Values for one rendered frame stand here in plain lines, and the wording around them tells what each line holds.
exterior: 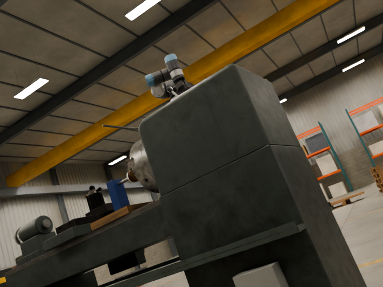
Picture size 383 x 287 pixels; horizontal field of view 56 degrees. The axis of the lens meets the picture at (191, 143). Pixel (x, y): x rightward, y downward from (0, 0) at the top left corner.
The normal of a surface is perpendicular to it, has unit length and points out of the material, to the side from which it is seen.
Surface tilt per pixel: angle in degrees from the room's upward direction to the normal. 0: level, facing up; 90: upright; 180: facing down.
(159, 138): 90
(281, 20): 90
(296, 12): 90
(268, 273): 90
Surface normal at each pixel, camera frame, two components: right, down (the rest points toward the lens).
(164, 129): -0.54, -0.03
